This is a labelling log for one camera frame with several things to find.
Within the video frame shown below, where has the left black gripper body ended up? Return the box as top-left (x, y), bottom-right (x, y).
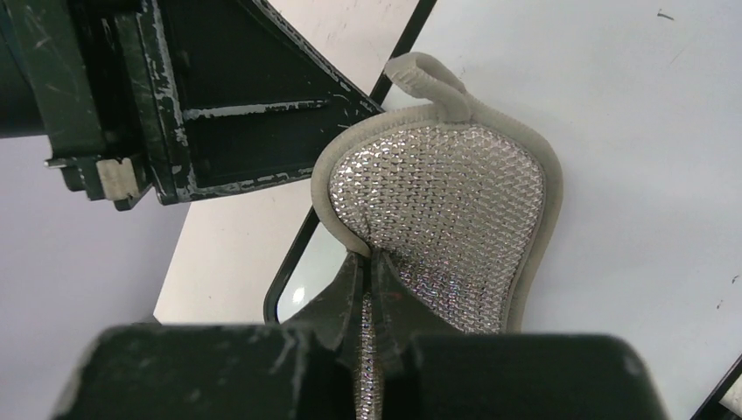
top-left (1, 1), bottom-right (174, 211)

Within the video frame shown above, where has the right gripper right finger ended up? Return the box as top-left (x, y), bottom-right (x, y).
top-left (370, 250), bottom-right (461, 375)

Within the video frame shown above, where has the silver mesh sponge eraser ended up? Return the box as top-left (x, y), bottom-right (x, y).
top-left (311, 52), bottom-right (563, 419)

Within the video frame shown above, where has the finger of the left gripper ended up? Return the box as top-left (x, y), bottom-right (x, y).
top-left (136, 1), bottom-right (381, 205)

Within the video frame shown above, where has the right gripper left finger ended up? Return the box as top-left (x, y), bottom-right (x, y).
top-left (284, 252), bottom-right (364, 371)

